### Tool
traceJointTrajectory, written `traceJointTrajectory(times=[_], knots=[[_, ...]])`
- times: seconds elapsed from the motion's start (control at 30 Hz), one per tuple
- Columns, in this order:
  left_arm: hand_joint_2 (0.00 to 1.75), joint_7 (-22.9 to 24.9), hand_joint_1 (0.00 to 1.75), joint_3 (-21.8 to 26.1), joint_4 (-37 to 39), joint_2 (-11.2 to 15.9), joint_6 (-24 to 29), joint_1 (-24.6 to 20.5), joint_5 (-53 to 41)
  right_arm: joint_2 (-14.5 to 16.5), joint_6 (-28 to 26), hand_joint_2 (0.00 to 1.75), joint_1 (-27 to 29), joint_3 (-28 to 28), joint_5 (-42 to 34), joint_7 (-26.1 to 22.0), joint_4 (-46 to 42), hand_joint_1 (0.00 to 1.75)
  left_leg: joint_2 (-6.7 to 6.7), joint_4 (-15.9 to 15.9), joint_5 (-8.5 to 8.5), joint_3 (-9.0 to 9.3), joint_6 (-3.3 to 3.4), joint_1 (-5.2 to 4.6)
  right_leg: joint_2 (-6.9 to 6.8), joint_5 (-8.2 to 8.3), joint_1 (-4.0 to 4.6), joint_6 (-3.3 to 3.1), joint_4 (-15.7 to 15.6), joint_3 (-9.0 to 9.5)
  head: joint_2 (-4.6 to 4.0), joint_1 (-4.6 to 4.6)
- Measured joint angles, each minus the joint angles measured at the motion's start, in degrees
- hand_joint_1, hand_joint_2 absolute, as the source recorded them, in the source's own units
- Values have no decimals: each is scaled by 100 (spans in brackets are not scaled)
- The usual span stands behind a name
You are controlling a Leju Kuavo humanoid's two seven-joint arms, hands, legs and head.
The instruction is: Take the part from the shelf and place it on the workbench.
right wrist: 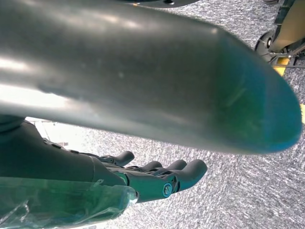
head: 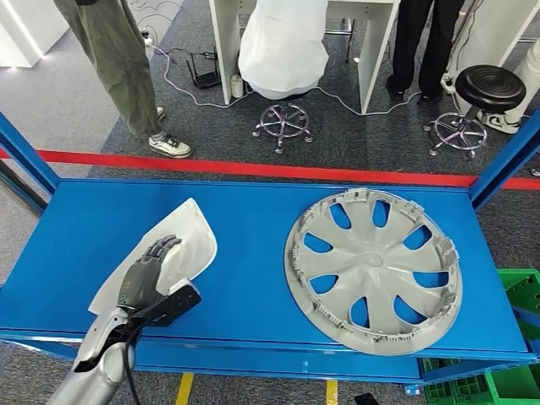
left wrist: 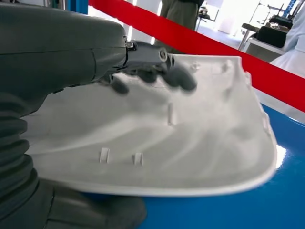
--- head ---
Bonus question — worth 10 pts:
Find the white side desk panel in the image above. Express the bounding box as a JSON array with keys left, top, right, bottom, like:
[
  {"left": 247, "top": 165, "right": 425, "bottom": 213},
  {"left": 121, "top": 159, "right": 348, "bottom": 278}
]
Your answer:
[{"left": 444, "top": 0, "right": 540, "bottom": 113}]

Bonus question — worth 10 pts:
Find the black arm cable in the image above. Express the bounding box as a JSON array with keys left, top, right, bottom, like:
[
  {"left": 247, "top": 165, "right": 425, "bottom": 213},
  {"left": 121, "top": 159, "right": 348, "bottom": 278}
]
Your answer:
[{"left": 123, "top": 312, "right": 145, "bottom": 405}]

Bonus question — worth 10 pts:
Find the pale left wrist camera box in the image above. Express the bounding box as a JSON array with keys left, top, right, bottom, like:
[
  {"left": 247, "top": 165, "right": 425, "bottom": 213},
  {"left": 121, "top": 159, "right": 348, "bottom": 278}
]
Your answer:
[{"left": 143, "top": 278, "right": 203, "bottom": 329}]

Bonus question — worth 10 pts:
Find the person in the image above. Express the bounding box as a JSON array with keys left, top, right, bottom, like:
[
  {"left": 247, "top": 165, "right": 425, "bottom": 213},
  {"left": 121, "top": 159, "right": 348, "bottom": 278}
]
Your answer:
[
  {"left": 52, "top": 0, "right": 194, "bottom": 159},
  {"left": 386, "top": 0, "right": 465, "bottom": 107},
  {"left": 237, "top": 0, "right": 330, "bottom": 102},
  {"left": 477, "top": 35, "right": 540, "bottom": 137}
]

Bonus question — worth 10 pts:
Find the blue metal shelf rack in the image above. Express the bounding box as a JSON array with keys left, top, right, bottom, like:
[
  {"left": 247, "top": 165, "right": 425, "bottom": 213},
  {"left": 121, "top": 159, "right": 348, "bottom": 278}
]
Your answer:
[{"left": 0, "top": 109, "right": 540, "bottom": 399}]

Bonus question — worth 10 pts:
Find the grey plastic wheel hubcap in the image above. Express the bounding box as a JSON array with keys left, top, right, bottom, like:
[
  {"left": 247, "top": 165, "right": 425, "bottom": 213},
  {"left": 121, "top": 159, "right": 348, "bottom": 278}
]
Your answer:
[{"left": 284, "top": 188, "right": 464, "bottom": 357}]

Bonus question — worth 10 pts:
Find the white cabinet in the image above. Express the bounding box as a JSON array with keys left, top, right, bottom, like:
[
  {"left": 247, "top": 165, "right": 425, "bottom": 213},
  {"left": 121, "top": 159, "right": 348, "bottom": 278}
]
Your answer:
[{"left": 0, "top": 0, "right": 71, "bottom": 69}]

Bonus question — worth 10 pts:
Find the chrome swivel stool base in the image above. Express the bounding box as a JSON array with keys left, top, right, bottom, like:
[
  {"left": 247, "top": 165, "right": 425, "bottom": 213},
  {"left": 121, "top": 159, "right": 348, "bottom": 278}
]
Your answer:
[{"left": 252, "top": 102, "right": 314, "bottom": 154}]

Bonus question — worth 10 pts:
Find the green plastic crate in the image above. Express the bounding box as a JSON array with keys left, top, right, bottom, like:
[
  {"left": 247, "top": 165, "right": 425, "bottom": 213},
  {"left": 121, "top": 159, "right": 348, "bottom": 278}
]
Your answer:
[{"left": 422, "top": 269, "right": 540, "bottom": 405}]

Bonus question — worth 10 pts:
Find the black floor router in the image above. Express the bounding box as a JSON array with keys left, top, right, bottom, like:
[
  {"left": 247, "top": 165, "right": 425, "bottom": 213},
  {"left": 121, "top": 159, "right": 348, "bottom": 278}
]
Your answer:
[{"left": 186, "top": 51, "right": 223, "bottom": 90}]

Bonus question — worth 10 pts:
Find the black round stool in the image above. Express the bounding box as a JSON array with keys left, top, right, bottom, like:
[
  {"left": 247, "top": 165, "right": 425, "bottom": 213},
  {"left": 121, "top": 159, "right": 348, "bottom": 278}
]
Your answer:
[{"left": 423, "top": 64, "right": 527, "bottom": 163}]

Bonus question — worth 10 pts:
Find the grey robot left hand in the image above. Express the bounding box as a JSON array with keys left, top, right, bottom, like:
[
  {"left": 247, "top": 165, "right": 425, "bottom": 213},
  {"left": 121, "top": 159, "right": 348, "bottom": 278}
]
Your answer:
[{"left": 117, "top": 235, "right": 183, "bottom": 311}]

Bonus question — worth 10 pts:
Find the yellow floor tape square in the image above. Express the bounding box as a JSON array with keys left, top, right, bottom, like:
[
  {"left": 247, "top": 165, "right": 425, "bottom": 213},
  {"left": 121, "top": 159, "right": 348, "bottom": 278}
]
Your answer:
[{"left": 174, "top": 373, "right": 339, "bottom": 405}]

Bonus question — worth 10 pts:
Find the white plastic car trim part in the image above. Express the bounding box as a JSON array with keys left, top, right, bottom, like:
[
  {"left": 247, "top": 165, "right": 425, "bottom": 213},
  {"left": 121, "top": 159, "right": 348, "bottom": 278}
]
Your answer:
[{"left": 87, "top": 197, "right": 219, "bottom": 317}]

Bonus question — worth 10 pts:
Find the red barrier belt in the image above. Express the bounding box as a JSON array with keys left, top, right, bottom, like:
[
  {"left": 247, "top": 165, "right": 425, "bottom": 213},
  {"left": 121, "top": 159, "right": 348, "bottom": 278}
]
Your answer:
[{"left": 0, "top": 148, "right": 540, "bottom": 192}]

